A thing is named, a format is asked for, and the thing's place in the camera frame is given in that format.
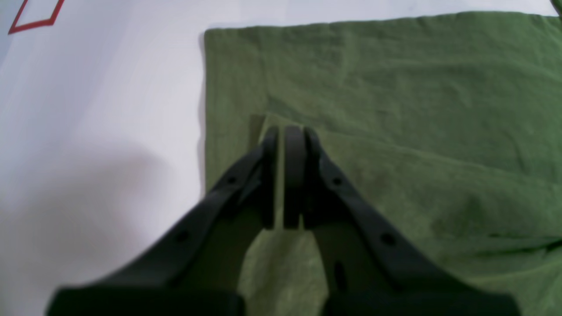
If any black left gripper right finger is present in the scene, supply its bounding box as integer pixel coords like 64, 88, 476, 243
290, 126, 520, 316

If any olive green T-shirt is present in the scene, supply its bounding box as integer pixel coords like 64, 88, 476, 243
204, 12, 562, 316

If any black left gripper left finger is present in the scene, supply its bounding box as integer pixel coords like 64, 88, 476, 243
47, 127, 279, 316

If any red triangle sticker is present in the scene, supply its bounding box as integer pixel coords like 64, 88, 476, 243
8, 0, 64, 35

